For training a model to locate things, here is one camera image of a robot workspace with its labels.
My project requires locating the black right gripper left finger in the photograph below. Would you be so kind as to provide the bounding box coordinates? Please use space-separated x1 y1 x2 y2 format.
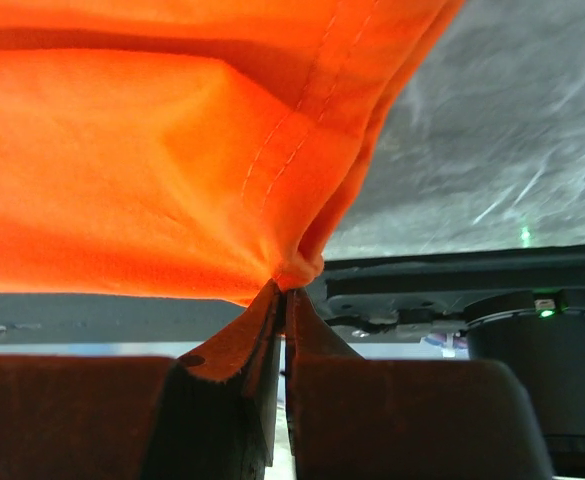
0 284 282 479

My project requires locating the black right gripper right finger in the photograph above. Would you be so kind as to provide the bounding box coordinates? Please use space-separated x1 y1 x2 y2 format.
285 290 554 479

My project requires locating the orange t shirt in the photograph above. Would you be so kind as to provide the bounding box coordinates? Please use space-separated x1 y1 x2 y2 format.
0 1 462 305

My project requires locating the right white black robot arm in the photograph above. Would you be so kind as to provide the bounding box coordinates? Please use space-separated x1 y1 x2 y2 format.
0 284 585 479

